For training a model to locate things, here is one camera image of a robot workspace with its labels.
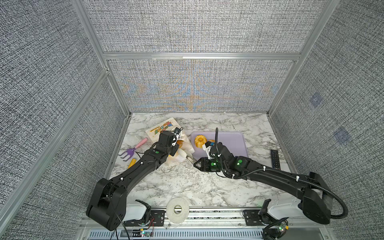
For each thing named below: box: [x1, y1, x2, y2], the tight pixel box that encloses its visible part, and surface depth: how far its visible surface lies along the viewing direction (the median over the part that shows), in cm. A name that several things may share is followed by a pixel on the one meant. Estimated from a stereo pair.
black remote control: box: [270, 149, 281, 170], surface depth 94 cm
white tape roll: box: [166, 197, 190, 224], surface depth 77 cm
